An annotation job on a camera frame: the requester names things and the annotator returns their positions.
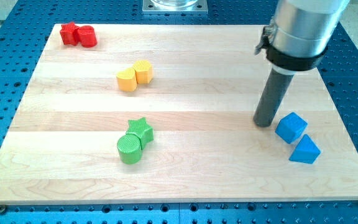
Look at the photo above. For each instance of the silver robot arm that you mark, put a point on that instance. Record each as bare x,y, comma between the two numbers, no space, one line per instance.
296,38

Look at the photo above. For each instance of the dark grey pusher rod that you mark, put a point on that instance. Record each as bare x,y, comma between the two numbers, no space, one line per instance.
275,88

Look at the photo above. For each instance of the yellow heart block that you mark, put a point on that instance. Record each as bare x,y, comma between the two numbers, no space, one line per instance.
126,80

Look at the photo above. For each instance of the light wooden board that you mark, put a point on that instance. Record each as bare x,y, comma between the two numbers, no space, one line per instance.
61,147

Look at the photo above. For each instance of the blue perforated table plate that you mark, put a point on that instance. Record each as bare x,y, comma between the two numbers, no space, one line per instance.
24,32

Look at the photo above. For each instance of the green cylinder block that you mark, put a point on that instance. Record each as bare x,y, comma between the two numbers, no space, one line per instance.
129,149

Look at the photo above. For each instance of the blue triangle block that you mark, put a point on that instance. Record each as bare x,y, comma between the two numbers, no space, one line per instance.
306,151

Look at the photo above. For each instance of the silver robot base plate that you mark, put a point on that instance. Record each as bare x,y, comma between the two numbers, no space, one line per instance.
174,6

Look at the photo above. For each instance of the green star block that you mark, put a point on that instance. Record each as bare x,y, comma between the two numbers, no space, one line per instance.
141,129

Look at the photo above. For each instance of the red heart block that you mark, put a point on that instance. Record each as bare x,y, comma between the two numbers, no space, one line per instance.
87,36

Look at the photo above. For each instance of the blue cube block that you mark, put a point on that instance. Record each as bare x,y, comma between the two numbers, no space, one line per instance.
291,127

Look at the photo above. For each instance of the red star block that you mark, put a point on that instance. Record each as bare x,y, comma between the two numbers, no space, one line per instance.
69,33

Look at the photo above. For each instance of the yellow pentagon block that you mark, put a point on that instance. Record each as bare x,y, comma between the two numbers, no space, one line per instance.
143,71

